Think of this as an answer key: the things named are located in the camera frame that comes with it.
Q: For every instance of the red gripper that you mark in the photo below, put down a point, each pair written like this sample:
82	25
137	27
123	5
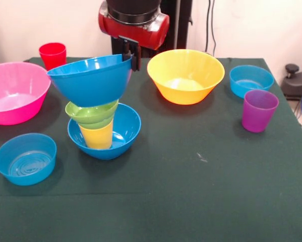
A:
138	32

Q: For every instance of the blue plastic bowl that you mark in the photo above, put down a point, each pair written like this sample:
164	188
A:
130	133
90	83

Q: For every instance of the green plastic bowl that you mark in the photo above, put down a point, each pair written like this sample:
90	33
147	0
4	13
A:
95	114

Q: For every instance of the yellow plastic cup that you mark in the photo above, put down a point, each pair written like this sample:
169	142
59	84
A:
97	137

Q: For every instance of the large pink plastic bowl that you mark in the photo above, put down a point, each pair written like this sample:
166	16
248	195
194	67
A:
14	88

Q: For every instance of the large orange plastic bowl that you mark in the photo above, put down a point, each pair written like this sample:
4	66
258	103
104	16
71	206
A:
186	73

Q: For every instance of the red plastic cup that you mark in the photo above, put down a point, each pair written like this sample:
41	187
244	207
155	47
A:
52	55

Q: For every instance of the translucent blue shallow bowl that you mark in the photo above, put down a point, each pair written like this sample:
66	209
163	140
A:
249	78
24	161

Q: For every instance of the dark green table cloth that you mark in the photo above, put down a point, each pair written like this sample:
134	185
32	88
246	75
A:
181	176

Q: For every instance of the purple plastic cup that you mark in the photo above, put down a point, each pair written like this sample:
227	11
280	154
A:
259	111

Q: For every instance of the dark grey clamp device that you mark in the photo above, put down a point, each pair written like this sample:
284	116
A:
297	83

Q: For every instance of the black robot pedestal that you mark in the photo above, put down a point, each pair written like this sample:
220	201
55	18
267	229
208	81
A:
178	25

